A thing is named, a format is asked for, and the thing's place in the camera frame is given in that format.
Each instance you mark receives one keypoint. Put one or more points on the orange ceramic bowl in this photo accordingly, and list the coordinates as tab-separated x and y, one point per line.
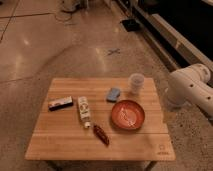
128	115

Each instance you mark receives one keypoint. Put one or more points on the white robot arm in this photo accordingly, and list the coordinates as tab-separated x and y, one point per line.
189	84

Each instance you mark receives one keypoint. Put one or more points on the blue sponge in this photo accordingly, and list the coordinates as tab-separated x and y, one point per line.
113	95

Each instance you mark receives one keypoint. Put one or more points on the translucent plastic cup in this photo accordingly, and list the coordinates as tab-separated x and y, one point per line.
136	81

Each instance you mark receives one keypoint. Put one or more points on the white tube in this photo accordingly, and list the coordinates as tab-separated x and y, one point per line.
84	111

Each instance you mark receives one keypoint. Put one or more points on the wooden folding table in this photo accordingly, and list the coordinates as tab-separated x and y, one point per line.
60	135

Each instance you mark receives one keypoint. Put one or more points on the red-brown wrapped snack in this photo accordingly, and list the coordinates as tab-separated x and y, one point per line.
99	132

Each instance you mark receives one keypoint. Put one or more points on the dark rectangular box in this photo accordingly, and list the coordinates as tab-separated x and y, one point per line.
60	103

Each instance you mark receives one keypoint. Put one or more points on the black floor plate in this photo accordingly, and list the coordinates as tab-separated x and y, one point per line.
130	25

